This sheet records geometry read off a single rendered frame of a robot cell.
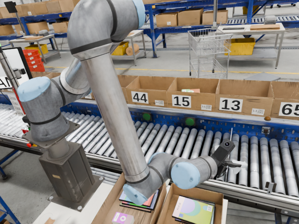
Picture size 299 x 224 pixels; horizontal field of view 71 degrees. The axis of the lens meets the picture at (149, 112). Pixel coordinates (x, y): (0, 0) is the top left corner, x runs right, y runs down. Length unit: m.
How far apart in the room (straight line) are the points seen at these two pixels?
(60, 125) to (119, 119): 0.57
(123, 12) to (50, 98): 0.60
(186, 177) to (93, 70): 0.45
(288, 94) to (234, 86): 0.41
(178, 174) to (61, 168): 0.69
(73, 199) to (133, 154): 0.81
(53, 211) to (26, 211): 1.22
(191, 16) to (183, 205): 5.21
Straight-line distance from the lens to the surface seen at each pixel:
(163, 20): 6.20
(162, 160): 0.82
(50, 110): 1.11
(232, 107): 1.74
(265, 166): 1.57
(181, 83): 2.03
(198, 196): 1.29
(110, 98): 0.61
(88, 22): 0.59
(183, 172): 0.75
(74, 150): 1.27
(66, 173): 1.26
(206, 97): 1.72
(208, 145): 1.65
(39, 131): 1.15
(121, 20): 0.65
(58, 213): 1.46
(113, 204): 1.35
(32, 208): 2.67
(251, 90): 1.99
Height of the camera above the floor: 1.82
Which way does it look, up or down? 31 degrees down
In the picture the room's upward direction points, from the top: 8 degrees counter-clockwise
